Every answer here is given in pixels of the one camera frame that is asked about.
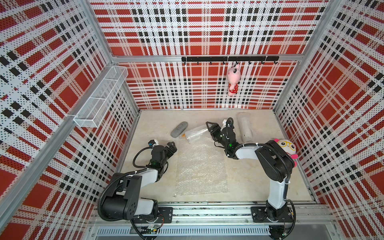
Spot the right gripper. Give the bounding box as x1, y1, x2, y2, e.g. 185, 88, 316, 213
206, 121, 228, 149

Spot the clear glass vase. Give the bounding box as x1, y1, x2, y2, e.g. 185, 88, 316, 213
182, 125, 208, 144

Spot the bubble wrap sheet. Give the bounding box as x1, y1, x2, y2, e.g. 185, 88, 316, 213
176, 136, 229, 196
237, 113, 255, 143

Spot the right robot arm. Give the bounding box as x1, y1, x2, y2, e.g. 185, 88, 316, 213
206, 118, 295, 222

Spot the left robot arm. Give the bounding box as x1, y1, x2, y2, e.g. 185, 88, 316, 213
97, 140, 178, 222

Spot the pink hanging plush toy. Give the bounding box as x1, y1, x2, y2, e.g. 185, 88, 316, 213
227, 65, 241, 97

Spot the pink owl plush toy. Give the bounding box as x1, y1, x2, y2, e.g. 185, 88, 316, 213
274, 139, 299, 168

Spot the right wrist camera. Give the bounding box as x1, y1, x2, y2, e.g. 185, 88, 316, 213
222, 119, 232, 128

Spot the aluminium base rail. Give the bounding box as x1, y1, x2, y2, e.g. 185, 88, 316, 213
88, 201, 337, 238

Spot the black hook rail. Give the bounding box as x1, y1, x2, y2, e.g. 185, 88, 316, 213
181, 56, 280, 63

